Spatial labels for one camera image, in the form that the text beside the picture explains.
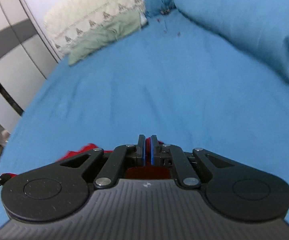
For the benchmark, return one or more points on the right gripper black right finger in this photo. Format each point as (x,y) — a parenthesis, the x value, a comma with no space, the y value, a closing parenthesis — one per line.
(231,188)

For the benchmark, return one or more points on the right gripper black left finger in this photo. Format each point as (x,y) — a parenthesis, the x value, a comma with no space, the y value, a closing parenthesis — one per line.
(58,190)

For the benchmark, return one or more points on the red knit sweater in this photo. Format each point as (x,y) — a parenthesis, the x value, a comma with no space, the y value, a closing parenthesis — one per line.
(148,172)

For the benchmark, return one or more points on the white grey wardrobe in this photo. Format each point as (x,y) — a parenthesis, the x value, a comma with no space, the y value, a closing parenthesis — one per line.
(26,61)

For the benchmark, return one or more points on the blue bed sheet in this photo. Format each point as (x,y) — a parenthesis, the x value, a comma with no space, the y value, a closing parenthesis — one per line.
(173,79)

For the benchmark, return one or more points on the cream quilted headboard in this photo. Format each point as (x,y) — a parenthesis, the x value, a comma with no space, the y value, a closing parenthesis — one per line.
(68,20)

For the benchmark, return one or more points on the dark blue duvet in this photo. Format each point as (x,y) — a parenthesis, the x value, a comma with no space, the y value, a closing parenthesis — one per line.
(258,27)

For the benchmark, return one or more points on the green pillow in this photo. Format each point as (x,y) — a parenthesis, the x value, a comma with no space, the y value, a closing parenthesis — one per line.
(121,26)

